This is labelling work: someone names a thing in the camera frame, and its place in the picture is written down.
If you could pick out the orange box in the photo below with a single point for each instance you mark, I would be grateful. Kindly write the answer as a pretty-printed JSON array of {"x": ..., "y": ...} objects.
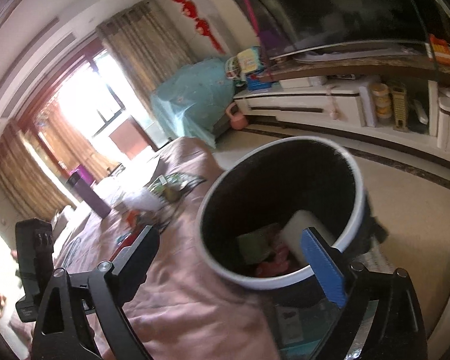
[{"x": 443, "y": 50}]

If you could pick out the beige patterned curtain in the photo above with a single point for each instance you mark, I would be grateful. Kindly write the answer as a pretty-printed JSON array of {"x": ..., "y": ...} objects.
[
  {"x": 71, "y": 142},
  {"x": 26, "y": 172},
  {"x": 146, "y": 45}
]

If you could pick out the purple thermos bottle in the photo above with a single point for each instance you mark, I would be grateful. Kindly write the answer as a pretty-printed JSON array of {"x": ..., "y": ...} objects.
[{"x": 95, "y": 202}]

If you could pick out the green gold foil wrapper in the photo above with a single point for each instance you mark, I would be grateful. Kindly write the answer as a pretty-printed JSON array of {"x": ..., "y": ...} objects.
[{"x": 172, "y": 187}]

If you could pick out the white cylindrical container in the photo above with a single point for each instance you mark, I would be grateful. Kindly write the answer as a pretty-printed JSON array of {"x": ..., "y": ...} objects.
[{"x": 295, "y": 228}]

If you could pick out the black bin with white rim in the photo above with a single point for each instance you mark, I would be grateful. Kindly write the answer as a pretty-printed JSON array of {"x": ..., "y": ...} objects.
[{"x": 270, "y": 180}]

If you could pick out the yellow toy phone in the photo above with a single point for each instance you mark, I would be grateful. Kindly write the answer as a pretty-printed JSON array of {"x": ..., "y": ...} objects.
[{"x": 249, "y": 60}]

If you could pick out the white green ball toy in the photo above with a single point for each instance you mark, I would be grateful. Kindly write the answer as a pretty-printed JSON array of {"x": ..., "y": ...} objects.
[{"x": 233, "y": 69}]

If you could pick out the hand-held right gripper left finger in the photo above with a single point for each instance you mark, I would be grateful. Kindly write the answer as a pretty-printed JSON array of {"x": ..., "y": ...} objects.
[{"x": 140, "y": 255}]

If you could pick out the green packet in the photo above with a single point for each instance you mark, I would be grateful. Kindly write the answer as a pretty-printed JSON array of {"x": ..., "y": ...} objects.
[{"x": 257, "y": 245}]

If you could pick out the white television cabinet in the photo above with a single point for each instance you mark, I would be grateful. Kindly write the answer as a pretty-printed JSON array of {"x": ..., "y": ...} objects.
[{"x": 303, "y": 101}]

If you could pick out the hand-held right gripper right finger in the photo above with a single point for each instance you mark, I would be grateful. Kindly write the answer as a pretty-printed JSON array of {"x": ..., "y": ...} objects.
[{"x": 324, "y": 266}]

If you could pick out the blue toy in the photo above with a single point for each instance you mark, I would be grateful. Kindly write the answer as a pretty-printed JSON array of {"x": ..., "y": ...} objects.
[{"x": 258, "y": 81}]

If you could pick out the pink kettlebell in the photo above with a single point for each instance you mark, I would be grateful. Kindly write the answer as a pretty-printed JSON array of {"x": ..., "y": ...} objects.
[{"x": 238, "y": 120}]

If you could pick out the black television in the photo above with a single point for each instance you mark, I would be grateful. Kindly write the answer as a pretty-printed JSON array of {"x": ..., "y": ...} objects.
[{"x": 341, "y": 7}]

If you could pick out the pink stick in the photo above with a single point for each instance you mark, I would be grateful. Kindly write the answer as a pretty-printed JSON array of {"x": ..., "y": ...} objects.
[{"x": 253, "y": 18}]

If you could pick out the teal covered furniture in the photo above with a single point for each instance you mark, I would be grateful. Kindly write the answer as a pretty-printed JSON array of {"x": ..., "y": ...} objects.
[{"x": 191, "y": 97}]

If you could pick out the white folded paper towel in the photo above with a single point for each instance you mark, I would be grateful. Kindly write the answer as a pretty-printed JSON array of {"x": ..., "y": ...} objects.
[{"x": 142, "y": 200}]

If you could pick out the brown framed balcony door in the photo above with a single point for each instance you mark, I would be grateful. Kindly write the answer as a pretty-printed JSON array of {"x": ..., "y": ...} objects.
[{"x": 135, "y": 131}]

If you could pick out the stacked yellow jars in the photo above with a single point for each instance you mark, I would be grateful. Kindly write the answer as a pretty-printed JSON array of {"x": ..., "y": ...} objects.
[{"x": 381, "y": 101}]

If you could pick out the wooden grater-like item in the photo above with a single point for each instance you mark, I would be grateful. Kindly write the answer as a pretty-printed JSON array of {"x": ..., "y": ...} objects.
[{"x": 399, "y": 108}]

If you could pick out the pink tablecloth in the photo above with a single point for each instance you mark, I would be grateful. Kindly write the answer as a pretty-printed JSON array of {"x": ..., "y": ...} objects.
[{"x": 195, "y": 307}]

